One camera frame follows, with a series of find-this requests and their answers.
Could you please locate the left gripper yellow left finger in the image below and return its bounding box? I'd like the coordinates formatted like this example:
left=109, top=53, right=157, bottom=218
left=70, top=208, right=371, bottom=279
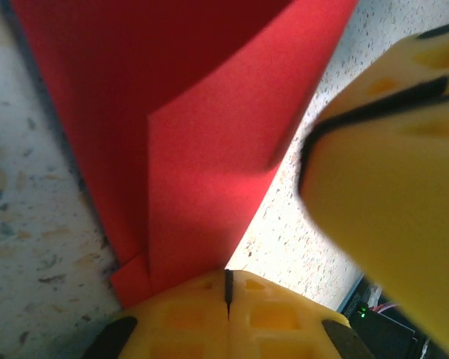
left=84, top=269, right=230, bottom=359

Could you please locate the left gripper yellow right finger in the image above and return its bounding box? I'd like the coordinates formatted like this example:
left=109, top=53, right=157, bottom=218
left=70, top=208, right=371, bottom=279
left=227, top=269, right=376, bottom=359

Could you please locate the red square paper sheet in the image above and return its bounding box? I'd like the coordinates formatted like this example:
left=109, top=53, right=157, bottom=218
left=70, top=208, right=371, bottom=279
left=9, top=0, right=360, bottom=304

